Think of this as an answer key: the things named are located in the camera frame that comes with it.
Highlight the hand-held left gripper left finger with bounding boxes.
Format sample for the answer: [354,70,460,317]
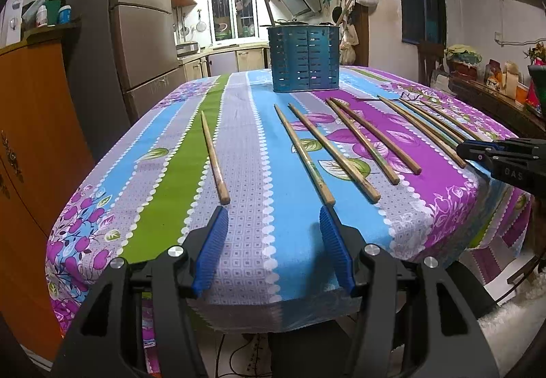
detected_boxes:
[51,205,231,378]

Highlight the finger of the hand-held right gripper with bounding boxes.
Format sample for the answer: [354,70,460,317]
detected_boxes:
[456,146,496,168]
[461,139,513,153]

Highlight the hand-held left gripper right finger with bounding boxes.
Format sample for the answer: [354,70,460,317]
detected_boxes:
[319,205,500,378]

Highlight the blue slotted utensil holder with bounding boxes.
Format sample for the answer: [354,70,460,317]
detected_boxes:
[267,23,341,94]

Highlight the striped floral tablecloth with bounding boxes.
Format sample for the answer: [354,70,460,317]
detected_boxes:
[45,66,534,336]

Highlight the dark wooden side table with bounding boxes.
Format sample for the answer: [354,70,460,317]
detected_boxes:
[433,71,546,140]

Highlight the orange packet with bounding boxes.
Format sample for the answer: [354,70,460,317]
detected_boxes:
[485,60,503,90]

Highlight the beige carton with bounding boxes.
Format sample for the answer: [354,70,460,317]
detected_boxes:
[501,61,519,97]

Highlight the dark wooden chair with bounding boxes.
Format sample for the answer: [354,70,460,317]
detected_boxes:
[417,42,445,86]

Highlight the dried flower bouquet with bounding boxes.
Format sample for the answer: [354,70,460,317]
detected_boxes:
[525,41,546,63]

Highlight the white power strip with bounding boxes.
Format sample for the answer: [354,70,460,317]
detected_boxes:
[245,331,270,378]

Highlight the white fluffy rug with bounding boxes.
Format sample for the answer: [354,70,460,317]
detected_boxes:
[475,288,546,362]

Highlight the beige hanging bags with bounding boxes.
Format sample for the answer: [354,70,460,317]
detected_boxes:
[339,22,359,65]

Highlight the brown wooden pillar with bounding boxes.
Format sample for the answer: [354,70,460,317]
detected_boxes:
[335,0,370,67]

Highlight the kitchen counter cabinets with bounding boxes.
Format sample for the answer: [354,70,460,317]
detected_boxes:
[177,43,271,82]

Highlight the orange wooden cabinet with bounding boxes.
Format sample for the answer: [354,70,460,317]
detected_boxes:
[0,26,97,362]

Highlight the silver refrigerator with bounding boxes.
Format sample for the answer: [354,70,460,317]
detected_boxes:
[40,0,182,161]

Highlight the green plastic container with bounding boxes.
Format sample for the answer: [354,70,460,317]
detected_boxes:
[44,0,66,25]

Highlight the tilted pale box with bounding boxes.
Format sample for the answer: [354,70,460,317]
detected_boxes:
[21,0,47,28]

